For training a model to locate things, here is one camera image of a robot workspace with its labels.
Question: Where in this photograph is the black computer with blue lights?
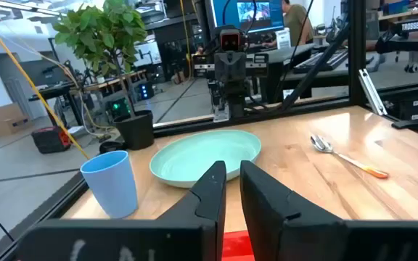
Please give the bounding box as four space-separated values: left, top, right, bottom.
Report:
136 81 155 101

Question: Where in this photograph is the computer monitor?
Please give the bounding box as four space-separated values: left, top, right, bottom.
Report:
208 0 286 34

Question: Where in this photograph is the cardboard box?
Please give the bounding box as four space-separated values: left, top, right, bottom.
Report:
0 103 25 123
0 116 33 138

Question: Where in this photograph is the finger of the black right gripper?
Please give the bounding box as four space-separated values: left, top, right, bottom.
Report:
214 50 231 84
230 50 248 84

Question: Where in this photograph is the yellow power cable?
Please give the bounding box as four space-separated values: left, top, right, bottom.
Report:
0 2 91 160

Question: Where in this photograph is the black computer with green light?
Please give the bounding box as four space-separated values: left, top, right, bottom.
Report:
107 96 132 123

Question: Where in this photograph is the teal round plate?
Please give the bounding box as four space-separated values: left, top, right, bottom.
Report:
149 129 263 189

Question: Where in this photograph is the person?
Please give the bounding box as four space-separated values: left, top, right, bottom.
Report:
280 0 315 48

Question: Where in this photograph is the red and black case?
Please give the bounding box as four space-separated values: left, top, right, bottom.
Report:
30 125 73 154

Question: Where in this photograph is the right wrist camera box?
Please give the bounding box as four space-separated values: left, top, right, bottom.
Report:
218 28 242 52

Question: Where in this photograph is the red plastic tray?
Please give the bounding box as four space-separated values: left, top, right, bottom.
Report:
222 230 255 261

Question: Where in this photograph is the black plant pot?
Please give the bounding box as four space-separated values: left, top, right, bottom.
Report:
112 109 155 152

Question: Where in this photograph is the green leafy potted plant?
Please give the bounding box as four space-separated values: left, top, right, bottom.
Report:
52 0 148 117

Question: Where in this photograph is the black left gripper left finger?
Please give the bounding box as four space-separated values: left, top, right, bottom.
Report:
157 160 228 261

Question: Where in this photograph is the black keyboard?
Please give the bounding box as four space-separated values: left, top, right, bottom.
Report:
292 49 350 75

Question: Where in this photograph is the long wooden workbench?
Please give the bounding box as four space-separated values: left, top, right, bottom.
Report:
69 69 148 96

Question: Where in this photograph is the blue plastic cup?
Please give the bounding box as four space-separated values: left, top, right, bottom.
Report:
80 150 139 220

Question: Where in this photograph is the silver aluminium bar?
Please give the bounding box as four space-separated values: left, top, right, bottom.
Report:
357 68 388 117

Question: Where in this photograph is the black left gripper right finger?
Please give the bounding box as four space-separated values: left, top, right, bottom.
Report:
239 159 348 261

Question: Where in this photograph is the metal spoon with orange handle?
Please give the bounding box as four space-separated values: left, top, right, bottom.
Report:
309 134 390 180

